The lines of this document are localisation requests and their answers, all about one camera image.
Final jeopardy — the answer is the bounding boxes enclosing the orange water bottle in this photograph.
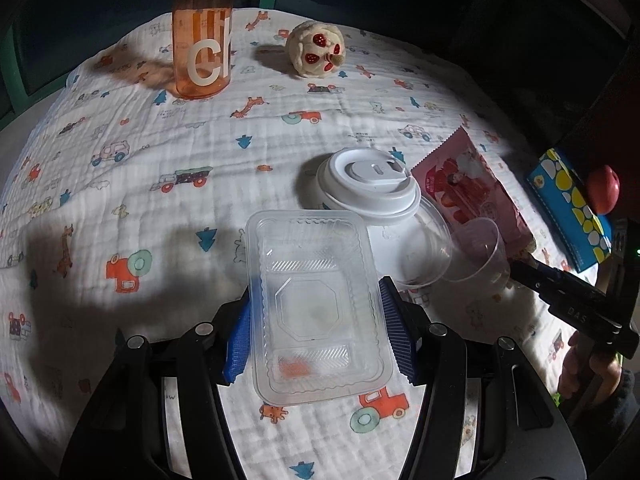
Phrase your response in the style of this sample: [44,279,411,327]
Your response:
[171,0,236,101]

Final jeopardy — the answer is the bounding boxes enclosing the cream toy ball red spots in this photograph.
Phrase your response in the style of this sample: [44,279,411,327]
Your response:
[285,21,347,78]

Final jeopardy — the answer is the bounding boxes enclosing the clear cup with white lid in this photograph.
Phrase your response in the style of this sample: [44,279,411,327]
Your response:
[315,148,454,288]

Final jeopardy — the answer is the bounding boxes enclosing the white printed blanket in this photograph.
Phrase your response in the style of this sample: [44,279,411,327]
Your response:
[0,7,640,480]

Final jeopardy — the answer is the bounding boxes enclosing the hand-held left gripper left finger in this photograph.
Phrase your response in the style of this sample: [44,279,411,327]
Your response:
[62,287,253,480]

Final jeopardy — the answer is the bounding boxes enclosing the clear plastic cup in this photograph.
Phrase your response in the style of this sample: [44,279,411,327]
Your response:
[442,218,512,283]

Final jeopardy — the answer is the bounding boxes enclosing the blue patterned tissue box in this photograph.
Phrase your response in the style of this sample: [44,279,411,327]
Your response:
[525,147,613,273]

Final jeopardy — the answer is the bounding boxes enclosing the person's right forearm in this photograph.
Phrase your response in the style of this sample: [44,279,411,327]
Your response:
[570,365,640,461]

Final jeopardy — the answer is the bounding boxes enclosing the person's right hand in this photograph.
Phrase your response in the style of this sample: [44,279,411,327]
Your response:
[557,335,623,408]

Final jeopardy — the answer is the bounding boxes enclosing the clear plastic food container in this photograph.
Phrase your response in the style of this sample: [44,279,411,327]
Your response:
[245,210,394,406]

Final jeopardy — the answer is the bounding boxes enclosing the red apple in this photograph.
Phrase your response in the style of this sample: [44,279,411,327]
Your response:
[586,165,621,215]

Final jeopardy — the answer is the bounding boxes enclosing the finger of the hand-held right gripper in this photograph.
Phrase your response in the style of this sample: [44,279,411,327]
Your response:
[509,257,568,306]

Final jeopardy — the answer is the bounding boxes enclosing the pink snack packet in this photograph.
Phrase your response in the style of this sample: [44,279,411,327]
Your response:
[411,126,536,256]

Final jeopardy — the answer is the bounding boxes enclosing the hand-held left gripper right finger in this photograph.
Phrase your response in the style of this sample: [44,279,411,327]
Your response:
[377,276,573,480]

